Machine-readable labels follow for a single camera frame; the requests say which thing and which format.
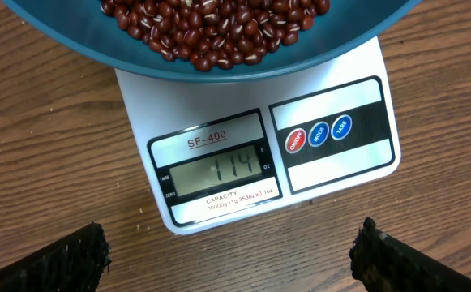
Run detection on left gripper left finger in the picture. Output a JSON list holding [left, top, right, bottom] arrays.
[[0, 222, 111, 292]]

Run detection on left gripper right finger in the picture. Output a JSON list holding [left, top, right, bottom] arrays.
[[349, 217, 471, 292]]

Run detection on white digital kitchen scale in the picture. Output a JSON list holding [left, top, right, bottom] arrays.
[[116, 39, 401, 235]]

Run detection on blue metal bowl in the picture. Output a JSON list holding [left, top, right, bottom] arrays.
[[4, 0, 419, 83]]

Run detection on red beans in bowl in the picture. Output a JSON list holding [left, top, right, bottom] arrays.
[[100, 0, 330, 72]]

